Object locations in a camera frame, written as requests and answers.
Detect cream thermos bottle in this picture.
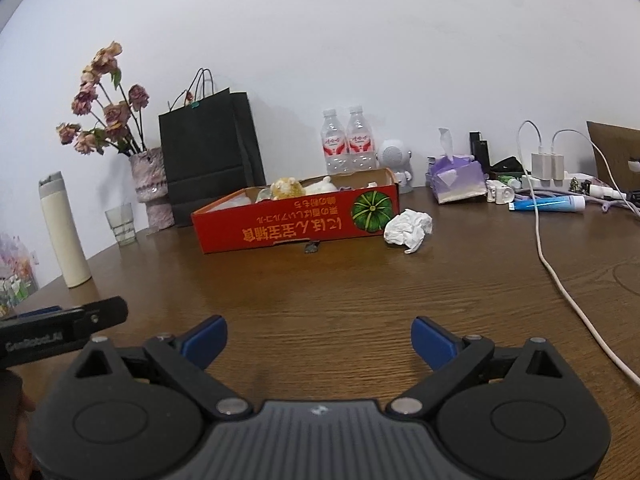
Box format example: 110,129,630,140
39,171,93,289

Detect pile of colourful packets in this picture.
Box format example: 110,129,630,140
0,232,40,318

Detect small white gadget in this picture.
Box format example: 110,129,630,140
486,180,514,205

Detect white round speaker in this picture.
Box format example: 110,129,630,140
376,139,414,195

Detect blue toothpaste tube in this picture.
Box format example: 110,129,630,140
508,195,586,212

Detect pink marbled vase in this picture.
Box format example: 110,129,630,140
129,147,176,233

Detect black upright device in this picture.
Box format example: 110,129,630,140
469,131,493,173

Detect white charging cable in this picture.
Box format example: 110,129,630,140
517,120,640,386

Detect dried pink roses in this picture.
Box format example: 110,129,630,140
56,41,151,157

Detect purple tissue pack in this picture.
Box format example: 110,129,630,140
426,128,488,205

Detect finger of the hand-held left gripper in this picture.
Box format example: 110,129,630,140
82,296,129,333

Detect clear drinking glass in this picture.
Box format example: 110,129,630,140
105,203,138,247

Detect white charger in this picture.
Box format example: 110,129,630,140
531,151,566,181

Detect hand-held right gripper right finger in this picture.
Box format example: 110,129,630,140
387,315,565,417

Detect yellow and white plush toy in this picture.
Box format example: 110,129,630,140
270,176,339,201

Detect clear water bottle red label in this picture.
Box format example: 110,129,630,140
320,108,349,175
346,105,377,171

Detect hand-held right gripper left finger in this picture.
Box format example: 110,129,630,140
74,315,252,417

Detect brown cardboard sheet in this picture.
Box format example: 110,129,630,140
586,121,640,192

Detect black flat item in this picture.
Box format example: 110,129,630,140
490,156,523,177

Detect black paper bag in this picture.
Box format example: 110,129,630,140
159,67,267,228

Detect red cardboard box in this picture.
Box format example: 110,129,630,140
191,167,401,255

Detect white tissue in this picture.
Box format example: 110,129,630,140
383,208,434,255

